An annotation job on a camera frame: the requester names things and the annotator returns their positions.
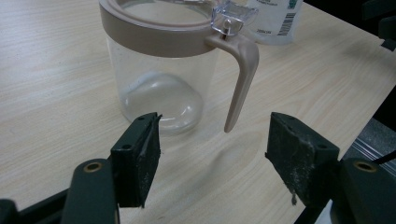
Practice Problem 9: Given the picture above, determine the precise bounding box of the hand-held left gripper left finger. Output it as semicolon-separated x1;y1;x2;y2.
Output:
109;111;163;209

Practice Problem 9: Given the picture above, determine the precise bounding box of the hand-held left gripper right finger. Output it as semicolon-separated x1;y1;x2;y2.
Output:
264;111;341;209

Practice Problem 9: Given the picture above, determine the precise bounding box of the clear pitcher with tan handle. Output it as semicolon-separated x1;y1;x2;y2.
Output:
98;0;261;135

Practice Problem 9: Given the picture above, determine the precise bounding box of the white blue milk pouch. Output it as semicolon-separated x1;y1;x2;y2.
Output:
239;0;304;46

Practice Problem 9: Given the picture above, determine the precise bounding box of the black metal stand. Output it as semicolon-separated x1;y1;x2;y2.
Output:
361;0;396;52

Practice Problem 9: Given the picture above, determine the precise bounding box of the metal floor rail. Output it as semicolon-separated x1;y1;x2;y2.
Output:
342;118;396;178

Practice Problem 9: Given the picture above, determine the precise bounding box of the black floor cable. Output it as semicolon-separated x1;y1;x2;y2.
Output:
373;150;396;165

